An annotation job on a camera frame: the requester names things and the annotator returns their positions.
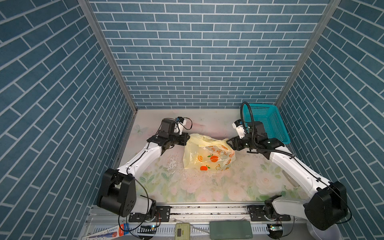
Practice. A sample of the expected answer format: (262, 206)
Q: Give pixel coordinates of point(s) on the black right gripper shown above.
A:
(235, 141)

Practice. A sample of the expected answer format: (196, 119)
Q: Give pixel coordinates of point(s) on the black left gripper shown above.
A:
(183, 138)

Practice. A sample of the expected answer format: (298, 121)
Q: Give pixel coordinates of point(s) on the yellow printed plastic bag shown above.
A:
(204, 153)

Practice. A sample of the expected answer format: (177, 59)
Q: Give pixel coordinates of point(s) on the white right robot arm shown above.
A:
(327, 202)

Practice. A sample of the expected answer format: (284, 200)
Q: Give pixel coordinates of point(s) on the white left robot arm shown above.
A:
(117, 193)

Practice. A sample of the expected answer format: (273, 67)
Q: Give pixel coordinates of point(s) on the teal perforated plastic basket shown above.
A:
(263, 122)

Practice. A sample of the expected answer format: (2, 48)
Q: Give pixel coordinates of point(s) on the small yellow-green timer box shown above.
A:
(182, 231)

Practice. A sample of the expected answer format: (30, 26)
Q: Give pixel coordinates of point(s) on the red white blue box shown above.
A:
(108, 234)

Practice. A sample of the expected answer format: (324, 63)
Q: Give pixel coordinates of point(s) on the white bowl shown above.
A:
(332, 233)

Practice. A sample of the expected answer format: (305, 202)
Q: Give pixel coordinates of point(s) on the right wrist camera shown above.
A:
(238, 126)

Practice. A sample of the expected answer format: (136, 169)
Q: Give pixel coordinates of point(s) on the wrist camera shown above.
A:
(238, 126)
(181, 121)

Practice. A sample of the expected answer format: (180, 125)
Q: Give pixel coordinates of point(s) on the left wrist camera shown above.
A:
(181, 121)

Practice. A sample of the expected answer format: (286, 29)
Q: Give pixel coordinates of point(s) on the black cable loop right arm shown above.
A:
(267, 147)

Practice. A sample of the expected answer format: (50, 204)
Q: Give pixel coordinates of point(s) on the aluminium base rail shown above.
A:
(187, 212)

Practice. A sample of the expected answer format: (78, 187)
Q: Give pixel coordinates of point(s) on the aluminium corner post left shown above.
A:
(95, 26)

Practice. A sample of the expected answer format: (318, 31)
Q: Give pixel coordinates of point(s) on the aluminium corner post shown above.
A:
(315, 36)
(95, 26)

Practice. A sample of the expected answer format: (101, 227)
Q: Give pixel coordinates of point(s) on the aluminium corner post right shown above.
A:
(315, 36)

